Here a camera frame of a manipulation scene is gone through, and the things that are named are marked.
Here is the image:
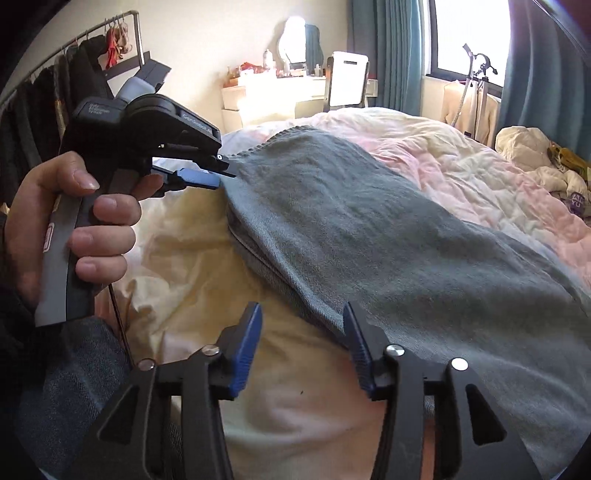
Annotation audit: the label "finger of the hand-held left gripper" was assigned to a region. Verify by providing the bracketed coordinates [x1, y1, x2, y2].
[150, 159, 221, 192]
[152, 142, 238, 180]

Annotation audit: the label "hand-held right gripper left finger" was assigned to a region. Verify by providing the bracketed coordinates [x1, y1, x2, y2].
[65, 301, 264, 480]

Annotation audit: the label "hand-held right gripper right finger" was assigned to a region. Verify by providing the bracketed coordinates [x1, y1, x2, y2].
[342, 301, 543, 480]

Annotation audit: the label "blue denim pants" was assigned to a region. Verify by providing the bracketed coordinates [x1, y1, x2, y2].
[221, 124, 591, 480]

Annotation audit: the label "person's left forearm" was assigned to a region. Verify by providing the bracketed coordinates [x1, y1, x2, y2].
[0, 212, 51, 393]

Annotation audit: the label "metal clothes rack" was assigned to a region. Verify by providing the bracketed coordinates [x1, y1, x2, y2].
[0, 10, 141, 112]

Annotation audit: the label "hanging dark clothes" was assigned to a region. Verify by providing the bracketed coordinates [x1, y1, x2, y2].
[0, 34, 116, 208]

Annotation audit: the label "person's left hand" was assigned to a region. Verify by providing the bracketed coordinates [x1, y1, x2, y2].
[4, 151, 164, 310]

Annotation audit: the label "pastel patchwork duvet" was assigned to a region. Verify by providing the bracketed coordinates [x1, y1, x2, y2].
[108, 107, 591, 480]

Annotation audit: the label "white dressing table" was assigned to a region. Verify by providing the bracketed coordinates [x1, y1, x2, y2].
[221, 74, 379, 134]

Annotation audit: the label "red decoration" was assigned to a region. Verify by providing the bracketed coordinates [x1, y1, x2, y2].
[226, 61, 266, 86]

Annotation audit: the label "row of cosmetic bottles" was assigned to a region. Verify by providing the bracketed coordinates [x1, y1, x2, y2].
[261, 48, 326, 79]

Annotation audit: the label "vanity mirror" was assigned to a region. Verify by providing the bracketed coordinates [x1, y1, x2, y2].
[277, 16, 321, 65]

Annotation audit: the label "white backed chair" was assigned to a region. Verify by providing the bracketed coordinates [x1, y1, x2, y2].
[325, 52, 370, 112]

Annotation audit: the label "person's leg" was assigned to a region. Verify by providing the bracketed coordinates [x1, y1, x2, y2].
[18, 316, 185, 480]

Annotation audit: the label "narrow blue curtain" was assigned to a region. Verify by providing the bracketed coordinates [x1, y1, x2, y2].
[348, 0, 426, 118]

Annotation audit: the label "beige hanging garment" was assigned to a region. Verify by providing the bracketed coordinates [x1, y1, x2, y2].
[441, 79, 502, 144]

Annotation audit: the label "pile of white bedding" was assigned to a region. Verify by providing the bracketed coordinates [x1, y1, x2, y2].
[495, 126, 591, 217]

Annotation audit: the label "garment steamer stand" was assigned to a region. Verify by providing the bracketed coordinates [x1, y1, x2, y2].
[450, 43, 499, 139]

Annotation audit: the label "mustard yellow cloth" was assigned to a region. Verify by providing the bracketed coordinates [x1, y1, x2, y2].
[547, 143, 591, 181]

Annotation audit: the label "black framed window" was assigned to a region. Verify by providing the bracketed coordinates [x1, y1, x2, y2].
[425, 0, 518, 88]

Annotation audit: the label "wide blue curtain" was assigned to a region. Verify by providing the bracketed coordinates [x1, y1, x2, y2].
[496, 0, 591, 167]

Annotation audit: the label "thin black cable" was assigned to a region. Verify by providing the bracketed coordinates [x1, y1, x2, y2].
[107, 282, 141, 367]

